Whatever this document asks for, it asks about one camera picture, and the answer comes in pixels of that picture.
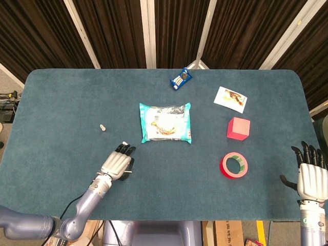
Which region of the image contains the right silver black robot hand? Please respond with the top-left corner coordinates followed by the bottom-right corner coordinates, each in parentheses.
top-left (279, 140), bottom-right (328, 203)

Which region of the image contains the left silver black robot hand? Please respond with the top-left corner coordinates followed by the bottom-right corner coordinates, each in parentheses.
top-left (99, 143), bottom-right (137, 181)

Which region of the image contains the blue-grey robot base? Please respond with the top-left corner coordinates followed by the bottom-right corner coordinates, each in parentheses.
top-left (102, 220), bottom-right (203, 246)

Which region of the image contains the dark grey chair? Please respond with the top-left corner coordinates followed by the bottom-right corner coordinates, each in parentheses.
top-left (313, 114), bottom-right (328, 149)

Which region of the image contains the teal felt table cover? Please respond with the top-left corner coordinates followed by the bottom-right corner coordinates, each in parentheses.
top-left (0, 68), bottom-right (328, 221)

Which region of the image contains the teal clear food package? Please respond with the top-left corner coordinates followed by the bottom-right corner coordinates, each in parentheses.
top-left (139, 102), bottom-right (192, 145)

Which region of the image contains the brown cardboard box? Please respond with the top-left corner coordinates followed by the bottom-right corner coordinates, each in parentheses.
top-left (76, 220), bottom-right (103, 246)
top-left (214, 220), bottom-right (244, 246)

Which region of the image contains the red tape roll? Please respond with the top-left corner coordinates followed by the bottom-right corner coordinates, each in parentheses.
top-left (219, 152), bottom-right (249, 180)

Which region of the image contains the pink foam cube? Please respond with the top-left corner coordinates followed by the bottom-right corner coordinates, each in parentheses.
top-left (226, 116), bottom-right (251, 141)

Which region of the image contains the blue cookie packet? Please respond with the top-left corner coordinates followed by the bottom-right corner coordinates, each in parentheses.
top-left (169, 67), bottom-right (193, 92)

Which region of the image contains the white playing card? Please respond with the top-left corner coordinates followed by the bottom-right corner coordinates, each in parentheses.
top-left (213, 86), bottom-right (248, 114)

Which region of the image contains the dark brown curtain panel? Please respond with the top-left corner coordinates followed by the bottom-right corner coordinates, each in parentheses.
top-left (271, 0), bottom-right (328, 121)
top-left (201, 0), bottom-right (308, 70)
top-left (0, 0), bottom-right (93, 84)
top-left (154, 0), bottom-right (211, 69)
top-left (73, 0), bottom-right (147, 69)

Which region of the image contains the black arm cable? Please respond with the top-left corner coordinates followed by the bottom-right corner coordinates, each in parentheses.
top-left (42, 192), bottom-right (89, 246)

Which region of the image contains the white partition frame post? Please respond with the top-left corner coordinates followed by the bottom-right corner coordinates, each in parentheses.
top-left (139, 0), bottom-right (157, 69)
top-left (0, 63), bottom-right (25, 89)
top-left (258, 0), bottom-right (320, 70)
top-left (309, 98), bottom-right (328, 121)
top-left (188, 0), bottom-right (218, 70)
top-left (63, 0), bottom-right (101, 69)

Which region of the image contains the black power strip with cables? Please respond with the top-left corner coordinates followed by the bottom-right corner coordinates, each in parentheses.
top-left (0, 91), bottom-right (21, 123)

